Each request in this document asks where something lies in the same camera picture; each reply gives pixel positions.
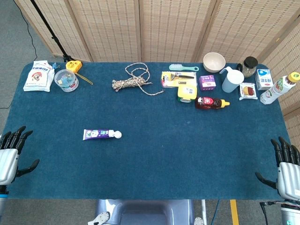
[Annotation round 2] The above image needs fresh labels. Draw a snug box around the yellow floor tape strip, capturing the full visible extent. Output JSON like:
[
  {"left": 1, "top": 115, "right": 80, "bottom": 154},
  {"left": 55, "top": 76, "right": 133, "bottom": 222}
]
[{"left": 229, "top": 199, "right": 240, "bottom": 225}]

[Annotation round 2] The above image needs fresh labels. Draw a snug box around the dark red sauce bottle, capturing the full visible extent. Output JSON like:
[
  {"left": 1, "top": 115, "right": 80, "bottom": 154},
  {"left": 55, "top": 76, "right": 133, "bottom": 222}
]
[{"left": 195, "top": 96, "right": 231, "bottom": 110}]

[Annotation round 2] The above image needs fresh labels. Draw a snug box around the yellow tape measure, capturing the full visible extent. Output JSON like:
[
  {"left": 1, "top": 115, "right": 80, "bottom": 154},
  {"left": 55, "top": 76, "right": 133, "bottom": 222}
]
[{"left": 65, "top": 60, "right": 94, "bottom": 85}]

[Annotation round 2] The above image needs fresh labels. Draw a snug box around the razor in yellow card pack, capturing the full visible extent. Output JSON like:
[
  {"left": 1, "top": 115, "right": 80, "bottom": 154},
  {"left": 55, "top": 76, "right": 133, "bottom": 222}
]
[{"left": 161, "top": 71, "right": 197, "bottom": 88}]

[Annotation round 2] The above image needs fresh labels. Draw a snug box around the white printed pouch bag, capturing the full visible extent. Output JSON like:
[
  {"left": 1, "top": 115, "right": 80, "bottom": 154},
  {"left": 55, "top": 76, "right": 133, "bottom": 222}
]
[{"left": 23, "top": 60, "right": 55, "bottom": 92}]

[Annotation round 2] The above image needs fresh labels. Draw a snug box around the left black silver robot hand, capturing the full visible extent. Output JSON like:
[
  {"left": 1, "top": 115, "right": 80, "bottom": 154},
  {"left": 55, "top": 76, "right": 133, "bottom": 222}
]
[{"left": 0, "top": 126, "right": 40, "bottom": 186}]

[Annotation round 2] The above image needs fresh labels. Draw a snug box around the beige bowl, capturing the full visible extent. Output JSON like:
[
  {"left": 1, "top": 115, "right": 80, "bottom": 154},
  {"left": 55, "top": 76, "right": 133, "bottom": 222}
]
[{"left": 202, "top": 52, "right": 226, "bottom": 73}]

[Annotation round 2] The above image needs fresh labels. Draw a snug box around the clear plastic jar of clips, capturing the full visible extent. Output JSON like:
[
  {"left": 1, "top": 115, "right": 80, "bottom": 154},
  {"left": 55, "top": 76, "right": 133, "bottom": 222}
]
[{"left": 54, "top": 68, "right": 79, "bottom": 93}]

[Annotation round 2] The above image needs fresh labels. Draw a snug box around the blue floor cable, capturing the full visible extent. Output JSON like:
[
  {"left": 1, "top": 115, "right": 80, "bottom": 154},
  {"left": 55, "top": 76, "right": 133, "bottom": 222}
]
[{"left": 212, "top": 199, "right": 221, "bottom": 225}]

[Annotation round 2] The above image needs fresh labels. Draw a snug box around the thin black floor cable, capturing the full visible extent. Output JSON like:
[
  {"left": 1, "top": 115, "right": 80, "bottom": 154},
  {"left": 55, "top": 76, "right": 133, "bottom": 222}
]
[{"left": 0, "top": 0, "right": 38, "bottom": 110}]

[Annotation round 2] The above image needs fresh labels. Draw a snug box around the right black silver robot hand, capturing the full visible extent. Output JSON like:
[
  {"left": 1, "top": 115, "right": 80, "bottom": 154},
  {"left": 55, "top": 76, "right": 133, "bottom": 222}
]
[{"left": 255, "top": 136, "right": 300, "bottom": 201}]

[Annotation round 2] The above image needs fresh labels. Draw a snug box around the purple box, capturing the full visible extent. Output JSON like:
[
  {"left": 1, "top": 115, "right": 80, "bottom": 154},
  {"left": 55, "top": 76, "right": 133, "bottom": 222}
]
[{"left": 198, "top": 75, "right": 217, "bottom": 91}]

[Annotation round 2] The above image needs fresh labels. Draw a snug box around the light blue plastic jug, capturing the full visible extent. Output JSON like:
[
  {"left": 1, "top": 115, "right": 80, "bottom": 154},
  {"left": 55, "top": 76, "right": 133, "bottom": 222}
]
[{"left": 219, "top": 66, "right": 245, "bottom": 93}]

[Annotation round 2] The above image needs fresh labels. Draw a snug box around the black tripod stand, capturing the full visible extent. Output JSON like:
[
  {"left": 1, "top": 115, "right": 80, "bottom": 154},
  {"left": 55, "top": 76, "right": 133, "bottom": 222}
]
[{"left": 30, "top": 0, "right": 75, "bottom": 63}]

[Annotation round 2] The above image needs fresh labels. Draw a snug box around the white blue milk carton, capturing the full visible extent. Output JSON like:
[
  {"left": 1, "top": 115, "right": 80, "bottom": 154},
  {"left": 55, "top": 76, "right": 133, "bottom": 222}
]
[{"left": 254, "top": 68, "right": 274, "bottom": 91}]

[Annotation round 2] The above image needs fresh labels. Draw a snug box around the cake snack packet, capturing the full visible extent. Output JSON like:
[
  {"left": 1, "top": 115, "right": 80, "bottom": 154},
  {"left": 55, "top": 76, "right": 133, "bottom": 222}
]
[{"left": 239, "top": 82, "right": 258, "bottom": 101}]

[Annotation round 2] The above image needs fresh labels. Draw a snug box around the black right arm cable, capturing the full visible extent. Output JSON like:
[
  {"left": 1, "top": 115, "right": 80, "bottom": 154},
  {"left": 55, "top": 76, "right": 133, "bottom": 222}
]
[{"left": 259, "top": 201, "right": 282, "bottom": 225}]

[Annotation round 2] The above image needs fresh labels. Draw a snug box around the braided rope bundle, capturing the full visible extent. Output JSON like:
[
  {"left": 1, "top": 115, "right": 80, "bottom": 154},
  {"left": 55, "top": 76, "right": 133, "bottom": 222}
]
[{"left": 112, "top": 62, "right": 165, "bottom": 96}]

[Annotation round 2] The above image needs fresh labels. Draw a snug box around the glass jar black lid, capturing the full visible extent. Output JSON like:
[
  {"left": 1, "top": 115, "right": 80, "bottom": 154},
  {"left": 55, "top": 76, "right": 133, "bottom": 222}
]
[{"left": 236, "top": 56, "right": 259, "bottom": 78}]

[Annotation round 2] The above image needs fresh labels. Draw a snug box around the purple toothpaste tube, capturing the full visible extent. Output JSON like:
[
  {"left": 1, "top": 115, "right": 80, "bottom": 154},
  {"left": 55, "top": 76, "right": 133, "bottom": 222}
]
[{"left": 82, "top": 128, "right": 115, "bottom": 141}]

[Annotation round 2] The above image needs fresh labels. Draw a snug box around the white pole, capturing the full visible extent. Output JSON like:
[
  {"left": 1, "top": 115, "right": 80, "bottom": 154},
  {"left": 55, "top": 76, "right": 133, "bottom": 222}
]
[{"left": 201, "top": 199, "right": 208, "bottom": 225}]

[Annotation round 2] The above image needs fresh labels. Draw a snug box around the yellow green box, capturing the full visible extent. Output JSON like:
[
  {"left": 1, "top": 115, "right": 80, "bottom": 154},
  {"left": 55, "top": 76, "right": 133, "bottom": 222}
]
[{"left": 177, "top": 85, "right": 197, "bottom": 103}]

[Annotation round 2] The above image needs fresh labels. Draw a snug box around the bamboo folding screen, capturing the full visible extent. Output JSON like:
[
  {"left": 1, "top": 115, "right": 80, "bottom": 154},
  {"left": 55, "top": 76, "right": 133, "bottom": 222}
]
[
  {"left": 256, "top": 16, "right": 300, "bottom": 150},
  {"left": 14, "top": 0, "right": 300, "bottom": 63}
]

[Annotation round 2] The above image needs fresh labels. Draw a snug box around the teal hairbrush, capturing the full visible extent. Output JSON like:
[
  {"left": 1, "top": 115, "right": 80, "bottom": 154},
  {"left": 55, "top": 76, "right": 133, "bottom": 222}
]
[{"left": 169, "top": 63, "right": 200, "bottom": 72}]

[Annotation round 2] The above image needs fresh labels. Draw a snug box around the drink bottle yellow cap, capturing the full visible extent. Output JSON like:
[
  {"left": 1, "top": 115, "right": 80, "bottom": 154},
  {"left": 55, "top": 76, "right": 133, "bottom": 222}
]
[{"left": 259, "top": 72, "right": 300, "bottom": 105}]

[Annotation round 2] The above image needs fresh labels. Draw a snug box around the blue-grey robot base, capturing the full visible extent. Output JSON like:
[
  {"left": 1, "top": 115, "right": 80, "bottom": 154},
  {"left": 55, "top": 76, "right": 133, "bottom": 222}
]
[{"left": 88, "top": 199, "right": 204, "bottom": 225}]

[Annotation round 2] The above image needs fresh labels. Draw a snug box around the blue felt table cloth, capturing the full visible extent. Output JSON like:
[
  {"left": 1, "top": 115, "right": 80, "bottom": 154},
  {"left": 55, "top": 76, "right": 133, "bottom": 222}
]
[{"left": 0, "top": 61, "right": 291, "bottom": 201}]

